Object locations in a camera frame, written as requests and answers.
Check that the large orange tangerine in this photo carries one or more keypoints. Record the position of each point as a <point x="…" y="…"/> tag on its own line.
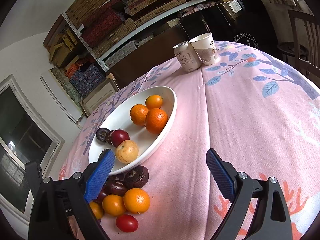
<point x="156" y="120"/>
<point x="136" y="201"/>

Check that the small orange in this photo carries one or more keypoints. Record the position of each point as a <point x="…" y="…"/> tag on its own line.
<point x="154" y="101"/>
<point x="114" y="205"/>
<point x="138" y="114"/>

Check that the pink beverage can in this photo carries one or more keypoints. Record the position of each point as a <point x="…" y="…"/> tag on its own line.
<point x="187" y="56"/>

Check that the white framed window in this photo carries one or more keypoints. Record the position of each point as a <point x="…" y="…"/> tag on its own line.
<point x="25" y="137"/>

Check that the pink deer print tablecloth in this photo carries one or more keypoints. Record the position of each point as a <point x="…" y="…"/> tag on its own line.
<point x="256" y="111"/>

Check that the small yellow-orange fruit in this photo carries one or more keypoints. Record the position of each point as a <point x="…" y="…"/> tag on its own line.
<point x="97" y="210"/>

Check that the white metal shelf unit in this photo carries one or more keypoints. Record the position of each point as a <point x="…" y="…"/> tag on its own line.
<point x="142" y="14"/>

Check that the white paper cup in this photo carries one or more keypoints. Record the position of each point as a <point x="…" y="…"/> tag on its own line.
<point x="205" y="47"/>

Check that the dark wooden cabinet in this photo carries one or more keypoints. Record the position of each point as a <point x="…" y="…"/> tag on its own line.
<point x="150" y="54"/>

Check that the dark water chestnut small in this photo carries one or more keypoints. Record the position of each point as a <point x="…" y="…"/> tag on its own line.
<point x="108" y="137"/>

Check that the white oval plate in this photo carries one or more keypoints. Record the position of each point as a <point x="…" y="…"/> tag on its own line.
<point x="146" y="141"/>

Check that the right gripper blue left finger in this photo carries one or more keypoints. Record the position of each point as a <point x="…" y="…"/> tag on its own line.
<point x="96" y="173"/>

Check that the large yellow round fruit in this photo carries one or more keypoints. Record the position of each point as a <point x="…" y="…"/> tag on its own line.
<point x="127" y="151"/>

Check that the dark wooden chair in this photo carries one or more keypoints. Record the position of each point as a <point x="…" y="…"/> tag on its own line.
<point x="304" y="47"/>

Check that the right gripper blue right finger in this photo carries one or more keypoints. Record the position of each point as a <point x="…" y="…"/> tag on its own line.
<point x="223" y="173"/>

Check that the red cherry tomato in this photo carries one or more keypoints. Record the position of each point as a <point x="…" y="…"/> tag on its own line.
<point x="127" y="223"/>

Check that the framed picture leaning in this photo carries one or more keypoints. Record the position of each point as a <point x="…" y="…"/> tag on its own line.
<point x="103" y="91"/>

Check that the dark red plum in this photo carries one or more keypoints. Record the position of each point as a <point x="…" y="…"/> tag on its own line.
<point x="118" y="136"/>

